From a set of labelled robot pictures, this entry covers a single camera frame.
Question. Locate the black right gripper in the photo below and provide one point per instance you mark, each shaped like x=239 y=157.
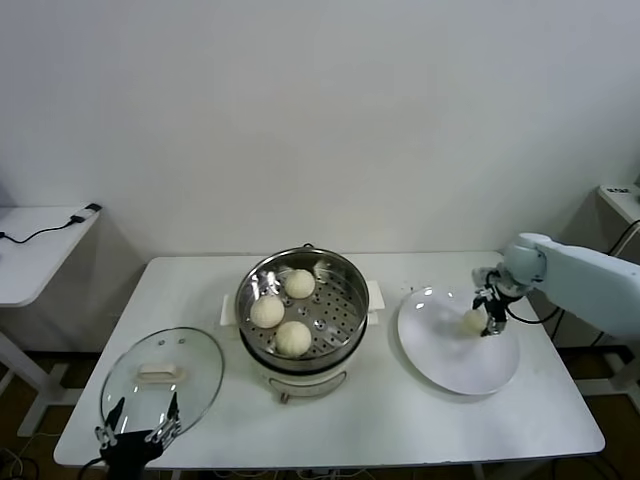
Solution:
x=498 y=307

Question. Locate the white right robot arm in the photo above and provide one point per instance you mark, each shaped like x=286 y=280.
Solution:
x=590 y=280

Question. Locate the perforated steel steamer basket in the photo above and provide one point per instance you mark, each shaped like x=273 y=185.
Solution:
x=340 y=320

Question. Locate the small black plug device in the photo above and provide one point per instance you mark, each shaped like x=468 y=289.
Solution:
x=87 y=211

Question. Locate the white round plate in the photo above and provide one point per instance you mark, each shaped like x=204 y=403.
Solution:
x=440 y=360

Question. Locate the white steamed baozi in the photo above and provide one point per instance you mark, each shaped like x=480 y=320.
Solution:
x=294 y=338
x=266 y=312
x=472 y=322
x=299 y=284

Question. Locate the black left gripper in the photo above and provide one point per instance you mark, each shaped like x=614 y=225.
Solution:
x=127 y=450

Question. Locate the white side table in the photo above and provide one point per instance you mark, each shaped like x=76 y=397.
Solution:
x=30 y=270

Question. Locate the cream electric cooker base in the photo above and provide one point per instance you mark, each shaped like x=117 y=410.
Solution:
x=305 y=385

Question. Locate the white desk with label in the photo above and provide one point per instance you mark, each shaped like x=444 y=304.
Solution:
x=620 y=205

